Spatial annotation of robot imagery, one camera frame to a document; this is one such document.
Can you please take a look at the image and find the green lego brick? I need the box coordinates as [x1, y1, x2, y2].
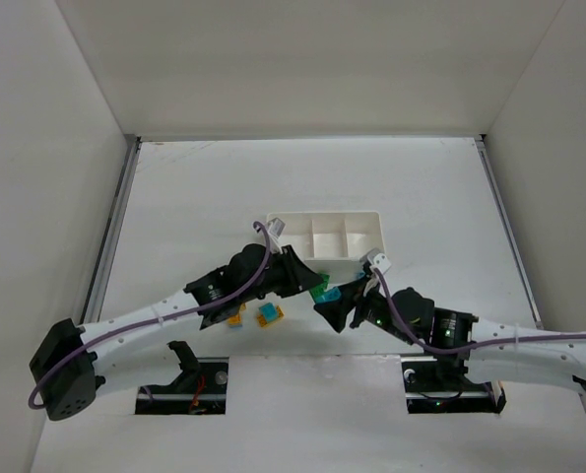
[309, 273, 330, 304]

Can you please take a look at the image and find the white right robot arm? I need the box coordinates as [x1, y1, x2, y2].
[314, 281, 586, 412]

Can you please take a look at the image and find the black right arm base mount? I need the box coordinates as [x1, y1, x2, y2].
[401, 356, 507, 415]

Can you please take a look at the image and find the yellow stacked lego block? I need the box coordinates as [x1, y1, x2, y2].
[227, 304, 246, 328]

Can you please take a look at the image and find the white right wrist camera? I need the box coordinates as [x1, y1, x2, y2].
[361, 248, 392, 274]

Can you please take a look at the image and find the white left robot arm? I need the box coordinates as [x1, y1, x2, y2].
[28, 243, 322, 421]

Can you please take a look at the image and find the blue and yellow lego stack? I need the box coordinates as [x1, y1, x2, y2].
[256, 303, 284, 328]

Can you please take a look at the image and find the cyan rounded lego piece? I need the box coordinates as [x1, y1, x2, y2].
[320, 287, 341, 304]

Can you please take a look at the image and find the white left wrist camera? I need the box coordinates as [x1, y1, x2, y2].
[267, 218, 286, 238]

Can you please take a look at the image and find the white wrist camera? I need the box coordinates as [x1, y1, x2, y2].
[267, 218, 286, 238]
[361, 248, 392, 274]

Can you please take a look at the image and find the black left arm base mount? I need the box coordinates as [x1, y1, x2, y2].
[135, 341, 229, 416]

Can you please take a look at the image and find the white three-compartment container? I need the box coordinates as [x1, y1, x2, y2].
[267, 211, 385, 265]

